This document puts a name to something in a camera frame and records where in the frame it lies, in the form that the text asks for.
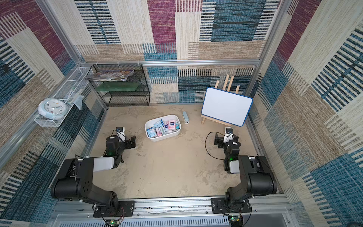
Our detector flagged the white storage box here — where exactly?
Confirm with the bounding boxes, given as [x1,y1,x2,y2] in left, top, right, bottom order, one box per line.
[145,114,182,142]

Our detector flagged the light blue unicorn tissue pack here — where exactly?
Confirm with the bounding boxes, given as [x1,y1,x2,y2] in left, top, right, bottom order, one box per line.
[147,127,157,138]

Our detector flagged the pink Tempo tissue pack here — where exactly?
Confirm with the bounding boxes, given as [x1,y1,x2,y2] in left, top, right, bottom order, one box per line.
[168,120,176,131]

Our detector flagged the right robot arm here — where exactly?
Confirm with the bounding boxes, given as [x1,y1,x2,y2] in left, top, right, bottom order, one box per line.
[211,132,278,216]

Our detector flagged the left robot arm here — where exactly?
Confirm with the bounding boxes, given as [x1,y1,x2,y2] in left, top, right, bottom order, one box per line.
[51,135,136,220]

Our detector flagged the blue framed whiteboard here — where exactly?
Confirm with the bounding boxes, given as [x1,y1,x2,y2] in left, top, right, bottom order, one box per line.
[201,87,253,127]

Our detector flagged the green board on shelf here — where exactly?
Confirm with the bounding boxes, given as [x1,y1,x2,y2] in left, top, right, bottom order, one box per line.
[95,82,140,92]

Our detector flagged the colourful magazine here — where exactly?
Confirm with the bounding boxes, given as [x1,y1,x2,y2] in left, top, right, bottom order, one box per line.
[85,70,135,82]

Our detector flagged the round white clock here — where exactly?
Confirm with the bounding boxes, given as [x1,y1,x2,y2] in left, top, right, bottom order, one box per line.
[38,98,69,120]

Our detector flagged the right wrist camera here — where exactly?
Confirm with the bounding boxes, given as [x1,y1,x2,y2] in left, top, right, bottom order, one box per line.
[224,127,233,143]

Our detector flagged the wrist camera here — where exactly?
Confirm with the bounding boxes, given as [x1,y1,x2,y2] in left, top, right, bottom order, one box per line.
[115,127,126,142]
[224,127,233,143]

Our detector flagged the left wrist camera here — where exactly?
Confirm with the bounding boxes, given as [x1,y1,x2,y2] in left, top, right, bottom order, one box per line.
[115,127,126,142]

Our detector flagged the black wire shelf rack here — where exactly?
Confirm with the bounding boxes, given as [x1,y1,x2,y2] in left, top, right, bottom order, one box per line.
[85,63,151,107]

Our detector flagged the white wire basket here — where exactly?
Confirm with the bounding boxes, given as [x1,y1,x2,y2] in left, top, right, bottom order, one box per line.
[35,67,89,127]

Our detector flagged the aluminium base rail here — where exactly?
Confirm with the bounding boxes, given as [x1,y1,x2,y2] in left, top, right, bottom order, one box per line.
[47,194,299,227]

